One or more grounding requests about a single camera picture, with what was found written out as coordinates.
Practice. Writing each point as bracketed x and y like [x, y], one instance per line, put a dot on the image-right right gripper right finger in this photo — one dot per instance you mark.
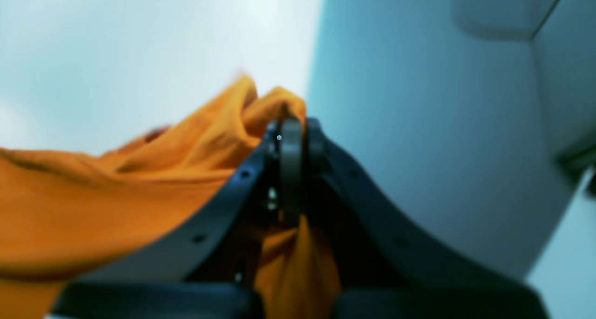
[389, 267]

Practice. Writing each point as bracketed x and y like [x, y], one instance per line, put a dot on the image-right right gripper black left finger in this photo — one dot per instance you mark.
[203, 269]

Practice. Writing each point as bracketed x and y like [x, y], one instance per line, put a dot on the orange t-shirt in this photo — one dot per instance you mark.
[62, 214]

